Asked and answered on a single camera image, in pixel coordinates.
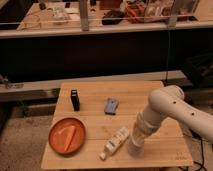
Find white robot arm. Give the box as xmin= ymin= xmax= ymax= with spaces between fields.
xmin=131 ymin=85 xmax=213 ymax=146

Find grey metal rail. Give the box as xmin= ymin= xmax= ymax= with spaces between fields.
xmin=0 ymin=70 xmax=186 ymax=102

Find red tool on shelf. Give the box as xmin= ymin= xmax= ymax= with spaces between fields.
xmin=125 ymin=4 xmax=145 ymax=24

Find metal shelf post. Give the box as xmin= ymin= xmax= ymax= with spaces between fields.
xmin=79 ymin=0 xmax=89 ymax=31

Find black cable on floor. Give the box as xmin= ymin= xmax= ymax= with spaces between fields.
xmin=177 ymin=129 xmax=213 ymax=171

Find wooden workbench shelf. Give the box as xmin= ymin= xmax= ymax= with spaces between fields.
xmin=0 ymin=0 xmax=213 ymax=39

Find blue grey eraser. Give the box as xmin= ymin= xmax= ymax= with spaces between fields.
xmin=104 ymin=98 xmax=119 ymax=115

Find orange round plate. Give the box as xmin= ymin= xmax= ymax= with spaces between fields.
xmin=48 ymin=118 xmax=86 ymax=155

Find black bag on shelf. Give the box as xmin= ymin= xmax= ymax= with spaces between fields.
xmin=102 ymin=10 xmax=124 ymax=25

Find black rectangular box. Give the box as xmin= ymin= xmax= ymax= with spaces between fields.
xmin=70 ymin=89 xmax=80 ymax=111

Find orange carrot stick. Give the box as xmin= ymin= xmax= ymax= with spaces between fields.
xmin=59 ymin=126 xmax=76 ymax=152

